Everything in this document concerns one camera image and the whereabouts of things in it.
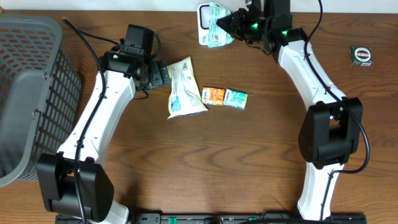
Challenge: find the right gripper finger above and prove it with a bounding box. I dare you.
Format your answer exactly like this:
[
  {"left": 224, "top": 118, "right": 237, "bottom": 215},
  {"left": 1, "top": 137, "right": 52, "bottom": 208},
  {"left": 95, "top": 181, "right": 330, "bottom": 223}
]
[
  {"left": 217, "top": 8, "right": 248, "bottom": 22},
  {"left": 216, "top": 20, "right": 239, "bottom": 39}
]

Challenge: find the teal crinkled snack packet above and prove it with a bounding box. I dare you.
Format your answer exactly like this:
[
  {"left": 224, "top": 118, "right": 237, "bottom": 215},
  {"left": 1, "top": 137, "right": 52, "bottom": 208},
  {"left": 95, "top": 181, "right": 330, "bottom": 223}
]
[{"left": 208, "top": 2, "right": 234, "bottom": 48}]

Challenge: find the large white wet-wipes pack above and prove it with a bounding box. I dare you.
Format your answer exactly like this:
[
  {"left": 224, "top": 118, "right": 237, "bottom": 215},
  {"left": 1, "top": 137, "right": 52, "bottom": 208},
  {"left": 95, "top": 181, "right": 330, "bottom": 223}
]
[{"left": 167, "top": 57, "right": 208, "bottom": 119}]

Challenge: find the orange Kleenex tissue pack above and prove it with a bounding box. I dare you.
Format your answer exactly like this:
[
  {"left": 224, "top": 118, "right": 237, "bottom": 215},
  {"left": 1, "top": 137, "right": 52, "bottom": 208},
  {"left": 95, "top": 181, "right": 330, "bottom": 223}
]
[{"left": 201, "top": 87, "right": 225, "bottom": 106}]

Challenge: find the green Kleenex tissue pack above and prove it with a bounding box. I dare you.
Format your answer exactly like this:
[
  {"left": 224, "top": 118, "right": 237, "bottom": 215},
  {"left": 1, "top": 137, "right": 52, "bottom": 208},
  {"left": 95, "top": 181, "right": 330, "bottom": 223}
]
[{"left": 223, "top": 89, "right": 248, "bottom": 110}]

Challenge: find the small dark green box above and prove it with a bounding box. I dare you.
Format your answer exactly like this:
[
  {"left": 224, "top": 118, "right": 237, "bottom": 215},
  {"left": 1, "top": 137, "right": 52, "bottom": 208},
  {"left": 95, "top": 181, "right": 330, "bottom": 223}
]
[{"left": 350, "top": 47, "right": 373, "bottom": 67}]

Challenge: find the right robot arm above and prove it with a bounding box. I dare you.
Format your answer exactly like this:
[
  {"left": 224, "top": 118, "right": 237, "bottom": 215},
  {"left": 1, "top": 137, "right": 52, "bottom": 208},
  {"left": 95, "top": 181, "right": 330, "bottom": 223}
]
[{"left": 216, "top": 1, "right": 363, "bottom": 221}]

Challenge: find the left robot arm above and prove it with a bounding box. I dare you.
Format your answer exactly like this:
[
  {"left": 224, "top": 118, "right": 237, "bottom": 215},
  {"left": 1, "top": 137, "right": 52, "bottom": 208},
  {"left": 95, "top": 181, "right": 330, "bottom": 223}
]
[{"left": 37, "top": 24, "right": 171, "bottom": 223}]

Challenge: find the white barcode scanner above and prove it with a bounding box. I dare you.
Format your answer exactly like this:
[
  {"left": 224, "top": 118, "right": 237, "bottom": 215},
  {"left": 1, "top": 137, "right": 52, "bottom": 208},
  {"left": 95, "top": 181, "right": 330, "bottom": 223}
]
[{"left": 197, "top": 3, "right": 210, "bottom": 45}]

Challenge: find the grey plastic mesh basket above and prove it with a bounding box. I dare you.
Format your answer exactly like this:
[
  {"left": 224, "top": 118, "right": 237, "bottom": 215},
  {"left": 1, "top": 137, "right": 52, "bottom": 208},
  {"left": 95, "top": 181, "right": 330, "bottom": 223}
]
[{"left": 1, "top": 14, "right": 82, "bottom": 187}]

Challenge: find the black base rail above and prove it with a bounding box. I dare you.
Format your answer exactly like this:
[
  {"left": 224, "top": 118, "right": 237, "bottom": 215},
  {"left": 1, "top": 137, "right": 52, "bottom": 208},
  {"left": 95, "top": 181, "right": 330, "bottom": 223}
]
[{"left": 54, "top": 212, "right": 368, "bottom": 224}]

